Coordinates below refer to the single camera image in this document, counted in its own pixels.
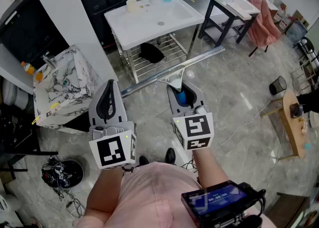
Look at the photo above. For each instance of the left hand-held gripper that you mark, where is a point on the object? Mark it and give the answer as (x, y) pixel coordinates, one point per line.
(112, 151)

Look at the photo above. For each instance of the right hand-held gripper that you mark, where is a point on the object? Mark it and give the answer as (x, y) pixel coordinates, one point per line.
(197, 128)

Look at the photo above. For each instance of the person's left forearm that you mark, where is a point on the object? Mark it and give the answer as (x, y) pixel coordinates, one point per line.
(104, 192)

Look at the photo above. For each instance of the person's right forearm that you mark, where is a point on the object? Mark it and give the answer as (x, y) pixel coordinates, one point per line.
(209, 167)

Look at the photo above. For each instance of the marble sink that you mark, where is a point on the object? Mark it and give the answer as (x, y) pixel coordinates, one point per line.
(74, 82)

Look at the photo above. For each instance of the person's right shoe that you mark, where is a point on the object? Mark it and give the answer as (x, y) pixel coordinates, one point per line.
(170, 156)

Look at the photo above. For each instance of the person's shoe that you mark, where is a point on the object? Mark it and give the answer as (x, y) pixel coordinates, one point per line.
(170, 156)
(143, 160)

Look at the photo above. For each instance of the black cloth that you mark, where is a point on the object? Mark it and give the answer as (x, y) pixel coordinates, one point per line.
(150, 53)

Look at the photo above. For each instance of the person's left shoe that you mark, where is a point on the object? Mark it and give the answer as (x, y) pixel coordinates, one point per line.
(143, 160)

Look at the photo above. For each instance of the yellow plastic hook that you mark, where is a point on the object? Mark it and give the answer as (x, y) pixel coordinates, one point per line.
(36, 120)

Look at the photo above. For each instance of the chrome faucet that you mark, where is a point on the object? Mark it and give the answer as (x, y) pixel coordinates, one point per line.
(49, 60)

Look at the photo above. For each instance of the white basin table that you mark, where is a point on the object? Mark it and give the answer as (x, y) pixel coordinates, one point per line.
(139, 27)

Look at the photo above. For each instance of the orange drink bottle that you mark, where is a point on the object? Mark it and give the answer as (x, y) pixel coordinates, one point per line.
(28, 68)

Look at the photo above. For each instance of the black mesh waste bin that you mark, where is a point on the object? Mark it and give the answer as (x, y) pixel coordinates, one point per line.
(277, 86)

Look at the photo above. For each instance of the person's pink clothing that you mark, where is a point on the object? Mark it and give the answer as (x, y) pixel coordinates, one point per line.
(149, 197)

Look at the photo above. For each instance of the black screen device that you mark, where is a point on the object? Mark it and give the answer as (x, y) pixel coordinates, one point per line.
(214, 202)

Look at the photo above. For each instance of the pink chair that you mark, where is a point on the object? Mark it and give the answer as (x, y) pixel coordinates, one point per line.
(261, 27)

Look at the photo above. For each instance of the cream cup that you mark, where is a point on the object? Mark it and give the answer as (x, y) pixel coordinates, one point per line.
(131, 5)

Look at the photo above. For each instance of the black round device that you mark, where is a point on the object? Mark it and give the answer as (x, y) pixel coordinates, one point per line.
(296, 110)

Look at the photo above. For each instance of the wooden side table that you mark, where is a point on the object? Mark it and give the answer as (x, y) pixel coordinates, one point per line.
(294, 132)

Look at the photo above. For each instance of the low black cabinet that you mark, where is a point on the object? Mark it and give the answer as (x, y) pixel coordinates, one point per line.
(27, 32)

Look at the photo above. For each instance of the dark wooden stool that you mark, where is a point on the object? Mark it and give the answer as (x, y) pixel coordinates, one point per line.
(286, 209)

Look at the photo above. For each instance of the black frame washstand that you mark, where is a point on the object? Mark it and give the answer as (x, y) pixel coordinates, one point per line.
(224, 22)

